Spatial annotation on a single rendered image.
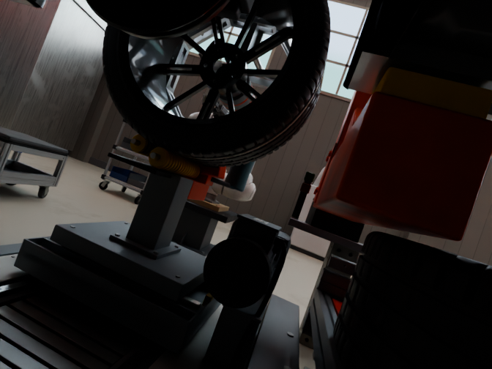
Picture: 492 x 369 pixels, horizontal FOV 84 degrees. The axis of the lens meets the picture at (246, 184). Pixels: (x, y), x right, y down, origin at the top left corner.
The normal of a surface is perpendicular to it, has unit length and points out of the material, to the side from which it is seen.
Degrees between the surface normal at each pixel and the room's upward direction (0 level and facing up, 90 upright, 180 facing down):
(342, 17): 90
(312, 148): 90
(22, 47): 90
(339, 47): 90
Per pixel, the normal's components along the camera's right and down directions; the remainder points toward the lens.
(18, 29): -0.14, -0.07
